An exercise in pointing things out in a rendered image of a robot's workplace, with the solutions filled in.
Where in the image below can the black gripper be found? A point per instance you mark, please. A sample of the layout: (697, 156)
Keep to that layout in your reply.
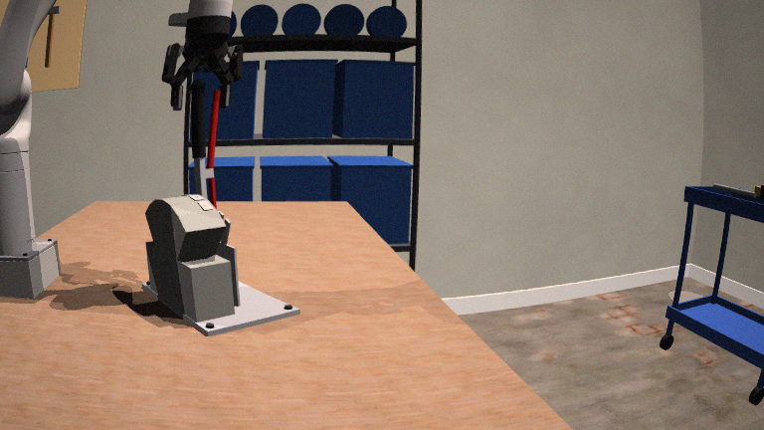
(204, 50)

